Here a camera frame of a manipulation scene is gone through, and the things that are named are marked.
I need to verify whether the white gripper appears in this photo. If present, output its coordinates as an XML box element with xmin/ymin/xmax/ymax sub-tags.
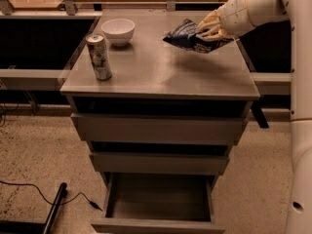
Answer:
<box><xmin>196</xmin><ymin>0</ymin><xmax>288</xmax><ymax>41</ymax></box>

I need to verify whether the blue chip bag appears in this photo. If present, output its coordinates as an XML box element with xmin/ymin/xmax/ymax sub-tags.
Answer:
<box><xmin>163</xmin><ymin>19</ymin><xmax>233</xmax><ymax>54</ymax></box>

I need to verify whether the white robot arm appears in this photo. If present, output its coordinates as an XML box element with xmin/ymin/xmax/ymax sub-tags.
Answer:
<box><xmin>196</xmin><ymin>0</ymin><xmax>312</xmax><ymax>234</ymax></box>

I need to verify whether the grey drawer cabinet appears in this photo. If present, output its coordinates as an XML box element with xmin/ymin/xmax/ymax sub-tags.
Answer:
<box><xmin>61</xmin><ymin>11</ymin><xmax>259</xmax><ymax>234</ymax></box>

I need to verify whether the grey top drawer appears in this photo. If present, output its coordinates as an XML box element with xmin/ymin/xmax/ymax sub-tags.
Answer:
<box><xmin>71</xmin><ymin>113</ymin><xmax>247</xmax><ymax>145</ymax></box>

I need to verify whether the grey middle drawer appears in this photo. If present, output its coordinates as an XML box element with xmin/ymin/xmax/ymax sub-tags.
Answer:
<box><xmin>90</xmin><ymin>152</ymin><xmax>228</xmax><ymax>176</ymax></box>

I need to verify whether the grey open bottom drawer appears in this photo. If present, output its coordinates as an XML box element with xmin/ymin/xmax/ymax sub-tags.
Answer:
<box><xmin>92</xmin><ymin>174</ymin><xmax>225</xmax><ymax>234</ymax></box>

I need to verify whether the white ceramic bowl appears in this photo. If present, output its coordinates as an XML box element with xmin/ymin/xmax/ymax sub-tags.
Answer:
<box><xmin>100</xmin><ymin>19</ymin><xmax>135</xmax><ymax>46</ymax></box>

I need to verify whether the tall patterned drink can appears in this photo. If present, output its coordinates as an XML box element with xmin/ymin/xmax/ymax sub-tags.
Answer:
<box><xmin>86</xmin><ymin>33</ymin><xmax>112</xmax><ymax>80</ymax></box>

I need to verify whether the black pole on floor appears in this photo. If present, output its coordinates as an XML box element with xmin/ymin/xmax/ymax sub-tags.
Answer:
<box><xmin>42</xmin><ymin>182</ymin><xmax>67</xmax><ymax>234</ymax></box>

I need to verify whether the black floor cable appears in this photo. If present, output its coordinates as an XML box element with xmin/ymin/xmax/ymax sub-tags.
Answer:
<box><xmin>0</xmin><ymin>178</ymin><xmax>104</xmax><ymax>213</ymax></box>

